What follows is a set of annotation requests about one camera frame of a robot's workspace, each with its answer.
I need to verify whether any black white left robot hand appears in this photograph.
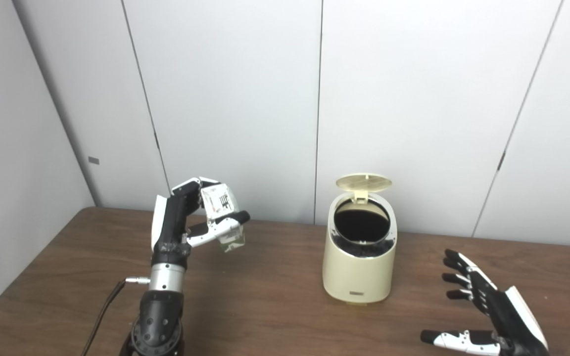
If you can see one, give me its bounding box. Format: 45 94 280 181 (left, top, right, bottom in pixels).
150 177 251 267

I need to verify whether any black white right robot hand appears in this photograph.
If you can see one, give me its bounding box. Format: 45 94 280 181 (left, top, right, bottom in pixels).
420 249 550 356

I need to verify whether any white green milk carton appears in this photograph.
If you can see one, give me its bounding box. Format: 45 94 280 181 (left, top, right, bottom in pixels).
201 184 246 253

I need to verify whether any round cream bin lid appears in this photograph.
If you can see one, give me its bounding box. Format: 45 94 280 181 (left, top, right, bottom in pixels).
336 173 393 202

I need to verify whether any cream-colored bin body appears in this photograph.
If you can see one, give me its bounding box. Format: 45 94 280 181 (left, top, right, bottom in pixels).
322 192 397 304

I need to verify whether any black bin liner bag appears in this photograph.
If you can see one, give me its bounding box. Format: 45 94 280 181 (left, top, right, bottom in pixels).
333 198 395 258

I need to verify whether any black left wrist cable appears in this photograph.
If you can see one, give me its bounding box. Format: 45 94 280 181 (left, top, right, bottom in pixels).
80 277 151 356

